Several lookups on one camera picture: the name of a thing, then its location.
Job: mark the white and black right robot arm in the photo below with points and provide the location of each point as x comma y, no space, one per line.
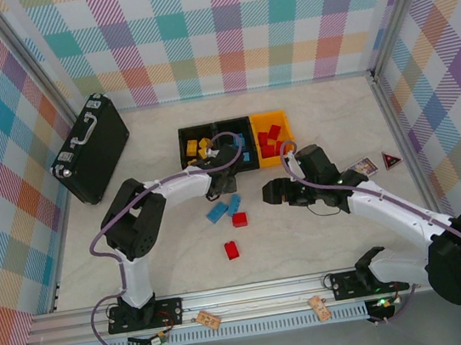
390,206

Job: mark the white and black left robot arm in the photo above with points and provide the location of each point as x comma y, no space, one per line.
181,188

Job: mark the black two-compartment container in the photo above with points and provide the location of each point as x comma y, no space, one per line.
224,127

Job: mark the colourful picture card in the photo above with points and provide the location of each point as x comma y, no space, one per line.
365,167

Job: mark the yellow plastic bin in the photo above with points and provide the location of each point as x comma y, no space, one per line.
266,118

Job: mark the red and black triangle badge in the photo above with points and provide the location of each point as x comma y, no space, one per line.
391,162

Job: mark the orange paper tag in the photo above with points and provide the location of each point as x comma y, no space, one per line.
208,319
320,308

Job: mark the yellow right power connector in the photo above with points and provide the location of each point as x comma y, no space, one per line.
384,302

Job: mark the yellow power connector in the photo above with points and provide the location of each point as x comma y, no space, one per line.
157,340
384,302

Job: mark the yellow left power connector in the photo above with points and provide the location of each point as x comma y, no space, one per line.
157,340

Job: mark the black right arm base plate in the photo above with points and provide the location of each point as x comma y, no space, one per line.
341,285

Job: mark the aluminium side rail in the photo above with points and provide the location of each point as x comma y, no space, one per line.
410,156

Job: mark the aluminium mounting rail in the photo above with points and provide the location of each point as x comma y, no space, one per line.
252,296

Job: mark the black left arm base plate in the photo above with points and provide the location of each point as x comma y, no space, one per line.
170,309

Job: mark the aluminium frame post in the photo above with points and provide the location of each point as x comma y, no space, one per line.
400,7
27,59

